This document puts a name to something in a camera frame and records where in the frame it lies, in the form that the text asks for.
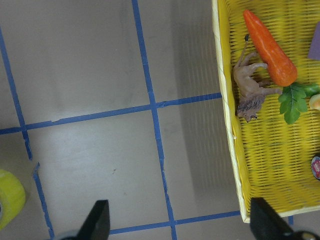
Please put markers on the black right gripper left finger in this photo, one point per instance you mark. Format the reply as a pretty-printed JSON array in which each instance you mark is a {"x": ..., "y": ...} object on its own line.
[{"x": 97, "y": 224}]

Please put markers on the brown toy lion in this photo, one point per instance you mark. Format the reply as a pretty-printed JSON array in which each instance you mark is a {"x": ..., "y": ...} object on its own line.
[{"x": 252, "y": 93}]

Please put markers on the yellow woven basket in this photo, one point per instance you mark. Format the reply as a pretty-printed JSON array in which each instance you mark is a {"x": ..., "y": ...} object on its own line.
[{"x": 270, "y": 158}]

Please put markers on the red capped battery can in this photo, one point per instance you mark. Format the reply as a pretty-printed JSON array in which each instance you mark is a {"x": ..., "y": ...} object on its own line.
[{"x": 315, "y": 167}]

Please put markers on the yellow tape roll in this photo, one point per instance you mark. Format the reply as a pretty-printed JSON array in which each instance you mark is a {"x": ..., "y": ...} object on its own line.
[{"x": 12, "y": 197}]

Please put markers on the purple foam block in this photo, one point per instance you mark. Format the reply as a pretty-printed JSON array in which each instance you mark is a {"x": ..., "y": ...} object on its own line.
[{"x": 314, "y": 49}]

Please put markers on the toy bread croissant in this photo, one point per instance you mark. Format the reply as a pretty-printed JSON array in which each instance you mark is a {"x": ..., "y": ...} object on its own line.
[{"x": 314, "y": 102}]

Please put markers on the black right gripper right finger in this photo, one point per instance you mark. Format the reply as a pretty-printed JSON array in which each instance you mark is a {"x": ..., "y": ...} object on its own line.
[{"x": 266, "y": 224}]

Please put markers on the orange toy carrot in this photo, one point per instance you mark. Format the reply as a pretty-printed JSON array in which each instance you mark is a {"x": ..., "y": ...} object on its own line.
[{"x": 281, "y": 70}]

